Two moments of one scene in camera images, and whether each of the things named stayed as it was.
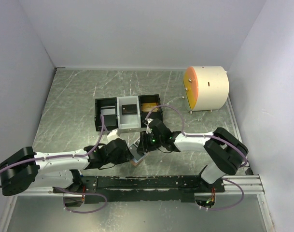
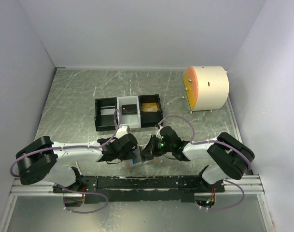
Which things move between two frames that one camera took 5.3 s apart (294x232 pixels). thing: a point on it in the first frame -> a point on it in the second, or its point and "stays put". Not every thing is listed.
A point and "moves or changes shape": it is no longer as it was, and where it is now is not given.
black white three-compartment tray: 124,112 stays put
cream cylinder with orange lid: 205,88 stays put
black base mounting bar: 142,188 stays put
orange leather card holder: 137,157 moves or changes shape
